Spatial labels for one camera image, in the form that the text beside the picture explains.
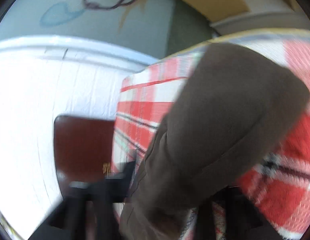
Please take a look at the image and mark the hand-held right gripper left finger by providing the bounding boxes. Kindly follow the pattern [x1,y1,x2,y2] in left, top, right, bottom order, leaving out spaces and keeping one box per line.
[27,161,135,240]

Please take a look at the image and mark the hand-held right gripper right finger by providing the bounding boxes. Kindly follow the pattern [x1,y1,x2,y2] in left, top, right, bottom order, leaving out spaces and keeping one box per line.
[197,187,283,240]

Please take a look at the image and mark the brown hooded sweatshirt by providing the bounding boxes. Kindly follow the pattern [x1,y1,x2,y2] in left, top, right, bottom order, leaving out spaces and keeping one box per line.
[119,42,310,240]

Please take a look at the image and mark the dark brown wooden headboard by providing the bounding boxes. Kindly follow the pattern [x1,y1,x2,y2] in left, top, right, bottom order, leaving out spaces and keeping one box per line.
[54,115,118,203]

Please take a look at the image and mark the red plaid bed sheet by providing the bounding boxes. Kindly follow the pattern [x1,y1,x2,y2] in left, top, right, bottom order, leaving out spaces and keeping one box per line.
[112,29,310,240]

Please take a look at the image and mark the closed cardboard box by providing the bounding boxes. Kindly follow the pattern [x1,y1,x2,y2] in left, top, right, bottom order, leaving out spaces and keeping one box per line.
[182,0,251,20]

